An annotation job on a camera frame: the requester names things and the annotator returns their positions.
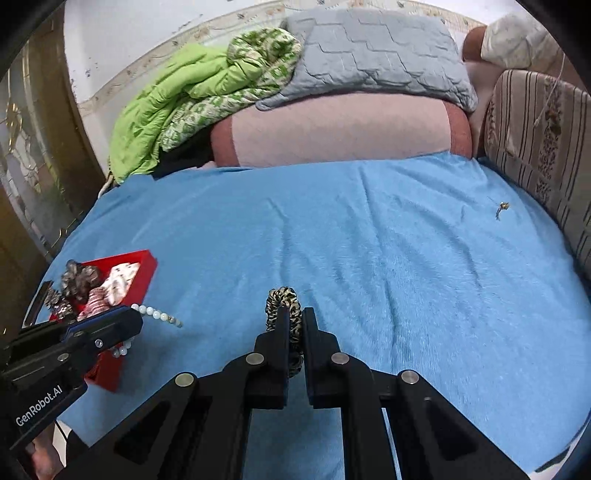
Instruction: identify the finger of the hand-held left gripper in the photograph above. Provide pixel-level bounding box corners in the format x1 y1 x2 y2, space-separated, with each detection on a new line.
62 306 137 340
69 311 145 370

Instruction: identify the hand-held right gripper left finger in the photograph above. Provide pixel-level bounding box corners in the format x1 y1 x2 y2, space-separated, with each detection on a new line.
55 305 293 480

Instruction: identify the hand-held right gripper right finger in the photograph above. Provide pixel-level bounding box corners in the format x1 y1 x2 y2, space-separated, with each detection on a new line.
301 307 532 480

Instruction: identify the red white plaid scrunchie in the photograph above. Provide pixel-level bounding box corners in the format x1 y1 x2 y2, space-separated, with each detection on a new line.
76 287 114 321

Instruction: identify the pearl necklace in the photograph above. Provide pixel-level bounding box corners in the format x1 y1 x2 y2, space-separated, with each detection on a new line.
111 302 184 358

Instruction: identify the rhinestone hair claw clip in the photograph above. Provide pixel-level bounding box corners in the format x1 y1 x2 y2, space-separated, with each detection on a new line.
22 281 79 324

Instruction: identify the leopard print scrunchie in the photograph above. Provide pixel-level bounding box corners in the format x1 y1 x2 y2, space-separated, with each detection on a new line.
265 286 305 379

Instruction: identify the red box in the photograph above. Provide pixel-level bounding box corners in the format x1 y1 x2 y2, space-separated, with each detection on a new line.
48 249 158 393

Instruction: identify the white patterned scrunchie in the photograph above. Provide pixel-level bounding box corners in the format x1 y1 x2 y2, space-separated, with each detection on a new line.
102 262 141 306

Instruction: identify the grey floral scrunchie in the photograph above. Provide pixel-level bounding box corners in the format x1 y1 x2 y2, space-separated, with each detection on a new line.
60 259 103 301

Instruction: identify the blue blanket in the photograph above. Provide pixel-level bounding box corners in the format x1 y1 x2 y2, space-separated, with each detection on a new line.
41 152 591 480

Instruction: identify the pink bolster pillow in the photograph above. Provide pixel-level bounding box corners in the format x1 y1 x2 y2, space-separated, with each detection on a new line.
210 92 472 168

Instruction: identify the green blanket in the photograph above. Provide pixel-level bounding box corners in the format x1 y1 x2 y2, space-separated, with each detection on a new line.
108 27 303 184

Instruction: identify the grey quilted pillow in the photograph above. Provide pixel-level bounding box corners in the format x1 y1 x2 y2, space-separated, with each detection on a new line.
255 8 478 114

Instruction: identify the beige bolster pillow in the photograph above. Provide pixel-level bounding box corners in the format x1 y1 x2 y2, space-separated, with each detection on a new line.
463 25 497 158

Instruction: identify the striped floral cushion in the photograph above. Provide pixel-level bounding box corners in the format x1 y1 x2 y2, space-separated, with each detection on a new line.
480 69 591 273

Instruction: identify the white cloth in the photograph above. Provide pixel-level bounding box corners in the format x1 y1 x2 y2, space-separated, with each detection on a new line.
480 13 561 70

